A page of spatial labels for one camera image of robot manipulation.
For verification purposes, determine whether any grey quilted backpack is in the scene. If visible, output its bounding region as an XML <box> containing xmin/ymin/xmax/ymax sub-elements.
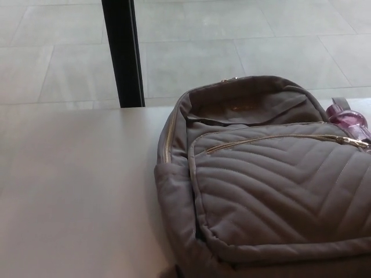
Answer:
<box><xmin>152</xmin><ymin>75</ymin><xmax>371</xmax><ymax>278</ymax></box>

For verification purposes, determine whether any black window frame post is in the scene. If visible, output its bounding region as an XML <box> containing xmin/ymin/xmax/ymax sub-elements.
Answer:
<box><xmin>101</xmin><ymin>0</ymin><xmax>146</xmax><ymax>108</ymax></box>

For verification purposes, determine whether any pink transparent water bottle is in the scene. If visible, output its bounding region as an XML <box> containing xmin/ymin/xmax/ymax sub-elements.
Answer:
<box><xmin>326</xmin><ymin>105</ymin><xmax>371</xmax><ymax>141</ymax></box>

